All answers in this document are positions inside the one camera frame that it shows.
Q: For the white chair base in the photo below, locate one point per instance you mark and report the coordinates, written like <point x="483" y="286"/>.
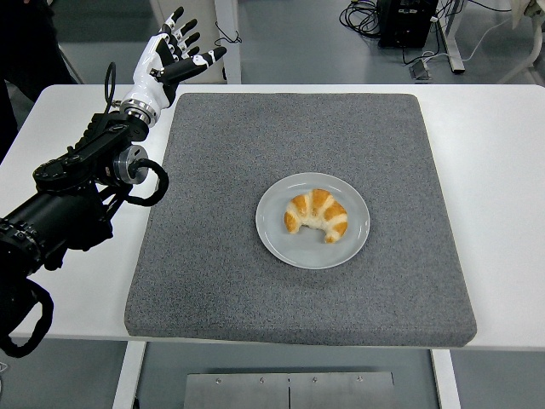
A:
<point x="534" y="42"/>

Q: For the croissant bread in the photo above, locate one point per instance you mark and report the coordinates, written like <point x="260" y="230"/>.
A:
<point x="317" y="209"/>

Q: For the grey metal plate with screws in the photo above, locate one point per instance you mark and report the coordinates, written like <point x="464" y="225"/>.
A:
<point x="255" y="392"/>

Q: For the light grey round plate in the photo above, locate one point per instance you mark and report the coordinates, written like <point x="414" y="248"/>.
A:
<point x="313" y="255"/>

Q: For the white table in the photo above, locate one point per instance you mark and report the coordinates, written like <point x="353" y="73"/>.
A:
<point x="489" y="170"/>

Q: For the white desk leg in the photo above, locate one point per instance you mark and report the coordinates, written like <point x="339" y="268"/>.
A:
<point x="453" y="51"/>

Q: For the black computer case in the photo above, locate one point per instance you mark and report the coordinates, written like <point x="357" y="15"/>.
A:
<point x="404" y="25"/>

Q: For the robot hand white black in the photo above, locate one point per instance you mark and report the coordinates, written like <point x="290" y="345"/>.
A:
<point x="147" y="85"/>

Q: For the person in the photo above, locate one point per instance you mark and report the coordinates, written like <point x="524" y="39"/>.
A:
<point x="25" y="42"/>

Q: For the grey foot pedal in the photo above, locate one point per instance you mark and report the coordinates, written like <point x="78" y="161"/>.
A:
<point x="420" y="71"/>

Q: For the grey felt mat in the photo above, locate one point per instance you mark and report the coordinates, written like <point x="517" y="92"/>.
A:
<point x="298" y="136"/>

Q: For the white cabinet panel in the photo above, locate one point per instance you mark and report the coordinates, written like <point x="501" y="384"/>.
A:
<point x="232" y="68"/>

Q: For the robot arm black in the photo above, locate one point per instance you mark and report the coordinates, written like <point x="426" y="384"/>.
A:
<point x="55" y="213"/>

